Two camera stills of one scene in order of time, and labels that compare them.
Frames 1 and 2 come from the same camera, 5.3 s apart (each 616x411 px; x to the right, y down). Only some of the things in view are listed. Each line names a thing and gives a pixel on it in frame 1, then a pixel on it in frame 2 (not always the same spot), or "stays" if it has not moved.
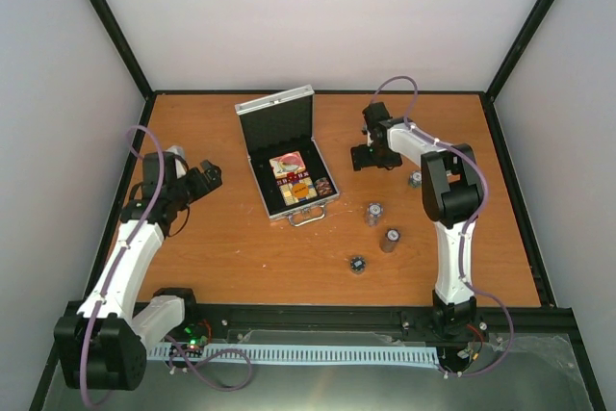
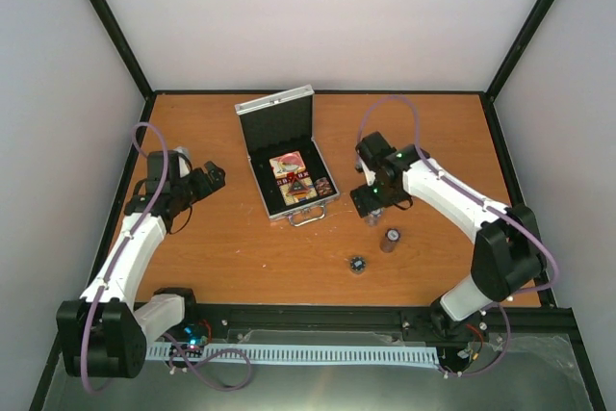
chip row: x=323 y=187 stays
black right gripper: x=359 y=160 → x=365 y=204
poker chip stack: x=374 y=211 stays
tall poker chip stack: x=392 y=237 stays
